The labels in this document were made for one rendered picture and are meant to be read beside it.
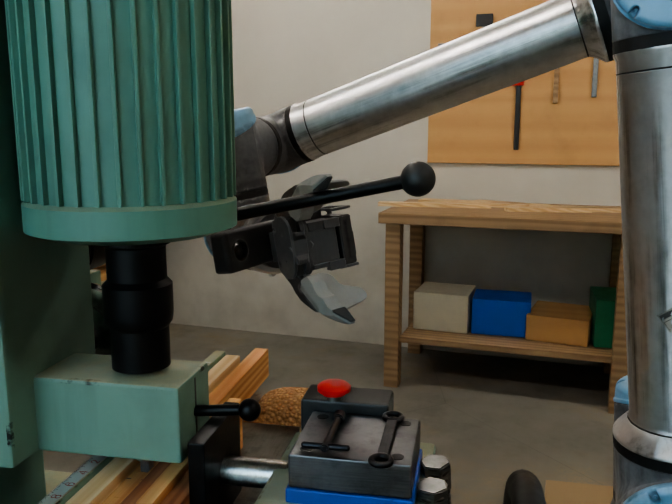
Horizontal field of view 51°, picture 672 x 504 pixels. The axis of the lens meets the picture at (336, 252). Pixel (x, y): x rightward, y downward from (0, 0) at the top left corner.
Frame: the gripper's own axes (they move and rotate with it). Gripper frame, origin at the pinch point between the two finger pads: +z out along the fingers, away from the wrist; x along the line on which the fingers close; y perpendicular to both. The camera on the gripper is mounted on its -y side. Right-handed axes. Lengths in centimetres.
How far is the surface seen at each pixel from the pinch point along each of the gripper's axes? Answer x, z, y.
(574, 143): 6, -193, 241
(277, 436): 21.0, -10.7, -5.7
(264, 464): 15.7, 6.3, -13.4
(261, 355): 16.0, -26.6, -0.2
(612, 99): -12, -179, 255
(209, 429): 11.6, 4.8, -17.1
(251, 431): 20.5, -13.4, -7.7
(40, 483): 21.5, -21.8, -30.3
